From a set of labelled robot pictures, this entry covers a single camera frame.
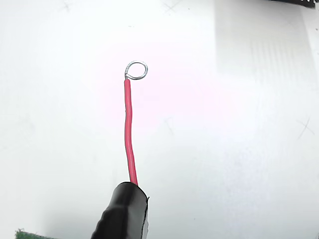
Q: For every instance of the black strip object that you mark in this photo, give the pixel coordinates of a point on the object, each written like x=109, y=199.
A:
x=294, y=2

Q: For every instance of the large green sponge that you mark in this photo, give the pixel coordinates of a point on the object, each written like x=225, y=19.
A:
x=27, y=235

